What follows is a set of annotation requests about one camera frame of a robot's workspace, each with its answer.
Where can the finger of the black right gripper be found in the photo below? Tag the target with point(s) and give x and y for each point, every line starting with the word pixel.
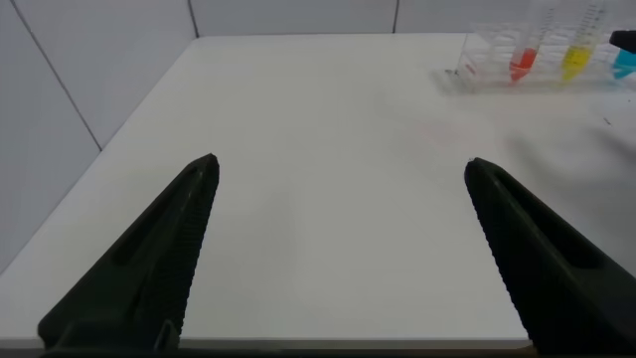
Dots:
pixel 625 41

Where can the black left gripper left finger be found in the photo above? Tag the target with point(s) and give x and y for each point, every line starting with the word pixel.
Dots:
pixel 149 268

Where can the test tube with blue pigment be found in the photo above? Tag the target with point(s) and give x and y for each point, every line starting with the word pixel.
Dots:
pixel 625 64

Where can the test tube with yellow pigment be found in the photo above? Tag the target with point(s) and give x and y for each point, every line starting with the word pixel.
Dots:
pixel 576 57

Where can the clear plastic test tube rack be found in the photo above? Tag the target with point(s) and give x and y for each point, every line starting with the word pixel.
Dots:
pixel 489 59

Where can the test tube with red pigment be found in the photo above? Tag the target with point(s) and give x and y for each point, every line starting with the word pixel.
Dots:
pixel 523 59

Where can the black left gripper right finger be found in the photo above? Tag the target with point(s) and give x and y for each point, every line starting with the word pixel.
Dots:
pixel 561 278

